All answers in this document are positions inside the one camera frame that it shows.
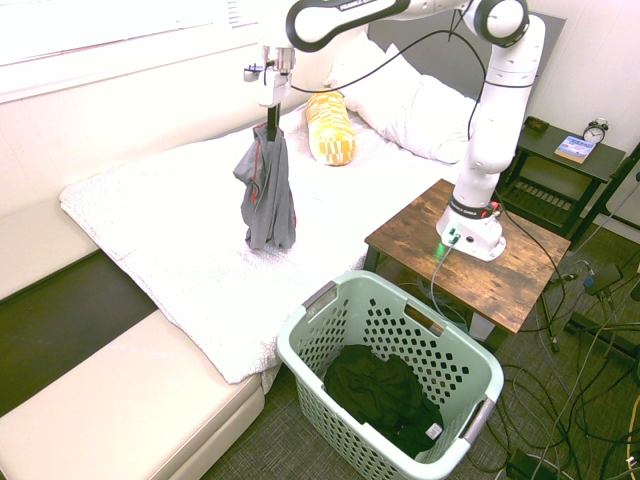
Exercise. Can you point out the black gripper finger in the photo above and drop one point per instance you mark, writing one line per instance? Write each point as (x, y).
(270, 122)
(277, 120)

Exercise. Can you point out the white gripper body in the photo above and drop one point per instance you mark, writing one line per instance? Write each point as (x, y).
(276, 87)

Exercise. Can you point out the grey shirt with red trim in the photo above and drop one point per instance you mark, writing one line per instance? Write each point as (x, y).
(267, 195)

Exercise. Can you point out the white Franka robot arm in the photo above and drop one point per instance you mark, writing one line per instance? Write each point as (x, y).
(492, 125)

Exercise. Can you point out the black clothes pile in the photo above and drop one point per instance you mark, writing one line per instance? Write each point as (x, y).
(375, 390)

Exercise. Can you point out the mint green laundry basket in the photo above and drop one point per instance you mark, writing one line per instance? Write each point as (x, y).
(370, 415)

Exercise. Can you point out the orange patterned bolster pillow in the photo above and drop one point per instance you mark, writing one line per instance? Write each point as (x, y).
(330, 132)

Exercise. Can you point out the small white pillow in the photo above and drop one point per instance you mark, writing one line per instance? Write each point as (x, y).
(370, 75)

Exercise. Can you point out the white circle-patterned bedspread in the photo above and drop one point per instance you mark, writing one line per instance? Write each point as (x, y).
(200, 235)

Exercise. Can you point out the large white pillow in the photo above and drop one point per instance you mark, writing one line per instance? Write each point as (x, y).
(425, 120)

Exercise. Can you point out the dark grey headboard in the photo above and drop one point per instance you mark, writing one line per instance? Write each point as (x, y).
(430, 55)

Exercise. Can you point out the white window blind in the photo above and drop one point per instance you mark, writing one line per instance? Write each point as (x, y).
(100, 30)

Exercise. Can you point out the small black box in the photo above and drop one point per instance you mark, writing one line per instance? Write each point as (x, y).
(536, 123)

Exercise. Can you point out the rustic wooden side table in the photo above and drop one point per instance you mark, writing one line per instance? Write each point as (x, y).
(495, 275)

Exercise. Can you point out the black nightstand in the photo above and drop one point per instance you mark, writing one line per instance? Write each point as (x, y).
(560, 170)

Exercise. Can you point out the blue paperback book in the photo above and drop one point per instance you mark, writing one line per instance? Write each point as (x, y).
(576, 149)

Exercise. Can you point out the cream upholstered bed base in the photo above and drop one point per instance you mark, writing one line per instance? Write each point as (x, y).
(115, 400)

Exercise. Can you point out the black twin-bell alarm clock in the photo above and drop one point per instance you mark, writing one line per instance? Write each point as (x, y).
(595, 132)

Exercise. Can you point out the black power adapter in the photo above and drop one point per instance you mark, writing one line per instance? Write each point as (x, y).
(603, 280)

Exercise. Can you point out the black power strip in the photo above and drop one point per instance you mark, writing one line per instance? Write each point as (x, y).
(525, 465)

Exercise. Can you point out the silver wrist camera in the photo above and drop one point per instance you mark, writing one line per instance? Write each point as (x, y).
(252, 73)

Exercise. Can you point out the black camera stand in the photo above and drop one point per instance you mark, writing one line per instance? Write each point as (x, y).
(607, 200)

